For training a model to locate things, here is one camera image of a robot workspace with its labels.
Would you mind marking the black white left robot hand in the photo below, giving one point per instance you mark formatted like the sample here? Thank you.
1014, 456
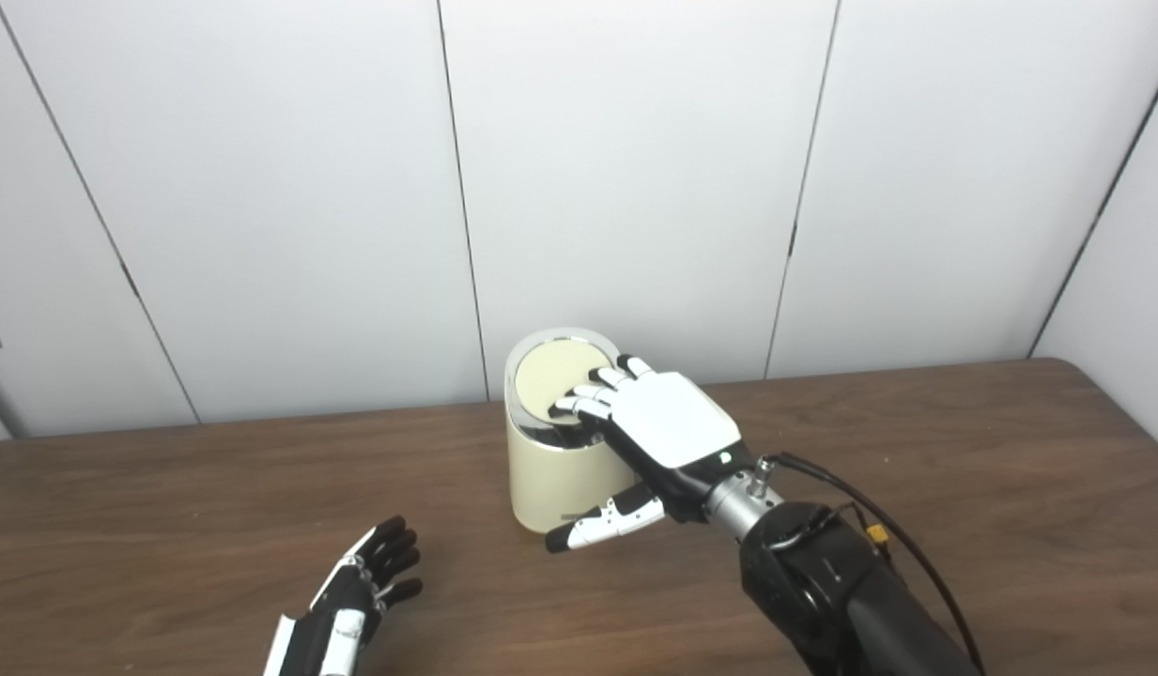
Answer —
339, 629

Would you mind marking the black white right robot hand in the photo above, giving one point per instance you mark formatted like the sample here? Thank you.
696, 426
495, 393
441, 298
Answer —
677, 422

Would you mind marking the cream-colored round bin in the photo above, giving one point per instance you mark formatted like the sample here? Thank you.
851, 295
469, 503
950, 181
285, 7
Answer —
550, 479

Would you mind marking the cream round bin lid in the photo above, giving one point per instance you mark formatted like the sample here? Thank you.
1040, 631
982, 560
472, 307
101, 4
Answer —
546, 376

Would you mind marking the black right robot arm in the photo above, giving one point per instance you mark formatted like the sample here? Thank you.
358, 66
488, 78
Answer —
841, 601

